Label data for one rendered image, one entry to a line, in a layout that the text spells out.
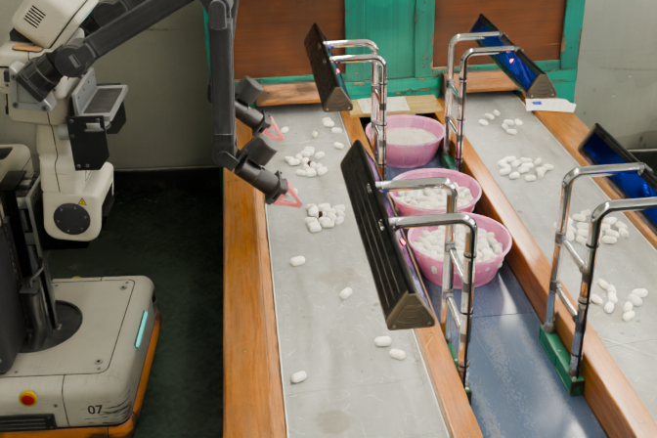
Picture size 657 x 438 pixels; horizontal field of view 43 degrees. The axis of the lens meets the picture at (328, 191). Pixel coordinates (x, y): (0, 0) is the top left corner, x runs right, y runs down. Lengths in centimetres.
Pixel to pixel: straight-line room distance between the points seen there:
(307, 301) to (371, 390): 34
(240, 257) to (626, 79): 260
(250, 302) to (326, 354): 24
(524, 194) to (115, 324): 135
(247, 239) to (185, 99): 191
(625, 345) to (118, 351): 150
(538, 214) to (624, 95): 198
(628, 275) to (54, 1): 158
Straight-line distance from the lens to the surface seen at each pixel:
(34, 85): 218
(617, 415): 172
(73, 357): 268
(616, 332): 194
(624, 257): 222
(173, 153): 413
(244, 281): 201
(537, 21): 314
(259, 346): 180
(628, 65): 423
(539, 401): 183
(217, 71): 207
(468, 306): 164
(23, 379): 265
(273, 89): 296
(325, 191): 245
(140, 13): 207
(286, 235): 223
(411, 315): 135
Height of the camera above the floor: 186
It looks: 27 degrees down
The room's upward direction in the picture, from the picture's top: 2 degrees counter-clockwise
